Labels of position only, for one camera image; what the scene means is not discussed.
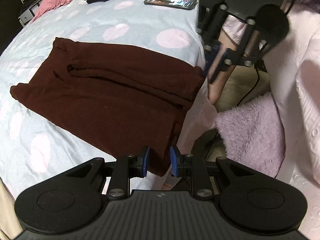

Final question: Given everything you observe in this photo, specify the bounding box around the dark maroon shirt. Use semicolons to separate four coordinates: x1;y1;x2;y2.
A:
10;37;204;176

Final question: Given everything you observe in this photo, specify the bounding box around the purple fleece sleeve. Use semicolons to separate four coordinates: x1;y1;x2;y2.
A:
215;92;286;178

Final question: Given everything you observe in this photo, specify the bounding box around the smartphone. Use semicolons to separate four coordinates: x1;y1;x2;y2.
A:
144;0;197;10

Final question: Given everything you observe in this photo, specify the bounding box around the polka dot bed sheet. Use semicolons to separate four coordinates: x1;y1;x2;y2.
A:
0;0;226;198

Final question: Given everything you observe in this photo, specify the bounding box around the white nightstand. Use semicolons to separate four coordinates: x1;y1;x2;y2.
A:
18;0;42;28

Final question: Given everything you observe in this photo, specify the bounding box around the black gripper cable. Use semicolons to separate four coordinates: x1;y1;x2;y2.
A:
236;64;261;107

